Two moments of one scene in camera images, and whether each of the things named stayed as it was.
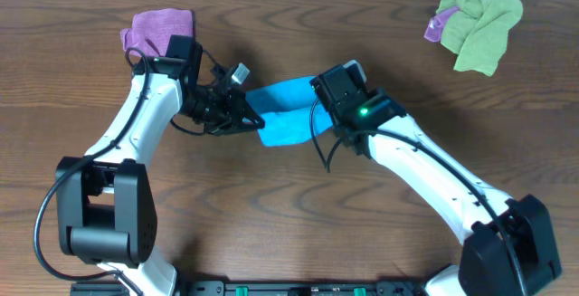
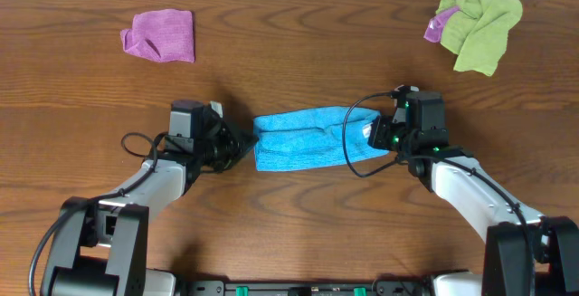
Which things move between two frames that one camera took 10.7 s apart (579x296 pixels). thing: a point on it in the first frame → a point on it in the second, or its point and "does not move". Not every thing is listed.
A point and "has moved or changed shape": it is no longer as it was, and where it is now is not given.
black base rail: (266, 288) does not move
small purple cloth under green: (435, 25) does not move
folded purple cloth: (157, 26) does not move
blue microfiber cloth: (290, 110) has moved or changed shape
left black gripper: (235, 111) → (238, 146)
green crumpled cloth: (478, 31) does not move
